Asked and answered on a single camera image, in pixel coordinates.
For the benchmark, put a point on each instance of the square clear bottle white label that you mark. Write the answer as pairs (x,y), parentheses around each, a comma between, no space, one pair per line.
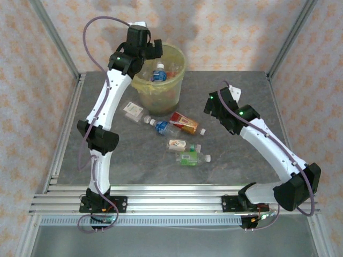
(132,109)

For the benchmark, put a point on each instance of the white label bottle colourful logo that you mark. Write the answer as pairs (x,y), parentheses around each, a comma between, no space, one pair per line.
(177,144)

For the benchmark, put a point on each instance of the mesh waste bin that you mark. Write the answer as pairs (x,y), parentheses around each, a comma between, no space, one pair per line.
(160,104)

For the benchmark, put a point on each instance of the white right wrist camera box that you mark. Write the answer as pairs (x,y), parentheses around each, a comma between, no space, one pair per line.
(235,92)

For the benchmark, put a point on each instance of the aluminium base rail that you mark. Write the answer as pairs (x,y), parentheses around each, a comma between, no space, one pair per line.
(174,203)

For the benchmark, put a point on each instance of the grey metal shelf panel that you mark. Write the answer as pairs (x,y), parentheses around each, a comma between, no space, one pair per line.
(171,241)

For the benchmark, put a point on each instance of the yellow-green plastic bin liner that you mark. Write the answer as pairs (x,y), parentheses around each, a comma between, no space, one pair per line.
(177,57)

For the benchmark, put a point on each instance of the clear bottle orange label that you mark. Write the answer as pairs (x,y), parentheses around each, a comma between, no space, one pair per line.
(174,74)

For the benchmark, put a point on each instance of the small circuit board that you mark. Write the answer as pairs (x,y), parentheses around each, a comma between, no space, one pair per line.
(264,217)
(107,220)

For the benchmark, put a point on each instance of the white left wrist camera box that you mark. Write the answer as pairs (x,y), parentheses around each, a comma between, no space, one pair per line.
(139,24)

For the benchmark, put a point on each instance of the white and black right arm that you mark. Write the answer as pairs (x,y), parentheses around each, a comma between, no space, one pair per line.
(268,150)

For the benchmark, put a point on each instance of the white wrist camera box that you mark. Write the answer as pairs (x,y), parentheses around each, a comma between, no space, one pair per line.
(235,92)
(139,24)

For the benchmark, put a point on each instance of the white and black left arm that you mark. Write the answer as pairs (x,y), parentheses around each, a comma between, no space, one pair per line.
(107,99)

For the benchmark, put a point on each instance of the aluminium frame post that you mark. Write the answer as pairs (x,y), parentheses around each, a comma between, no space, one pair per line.
(57,40)
(319,235)
(290,40)
(26,235)

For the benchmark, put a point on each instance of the blue label water bottle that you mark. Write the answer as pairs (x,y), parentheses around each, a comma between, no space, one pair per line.
(159,75)
(162,127)

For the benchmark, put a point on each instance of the aluminium side rail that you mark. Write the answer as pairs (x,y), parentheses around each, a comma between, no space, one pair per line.
(55,171)
(278,107)

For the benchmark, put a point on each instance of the red label tea bottle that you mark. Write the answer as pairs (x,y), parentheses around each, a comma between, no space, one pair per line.
(185,123)

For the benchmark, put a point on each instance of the green label clear bottle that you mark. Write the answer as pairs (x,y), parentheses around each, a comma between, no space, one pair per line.
(187,158)

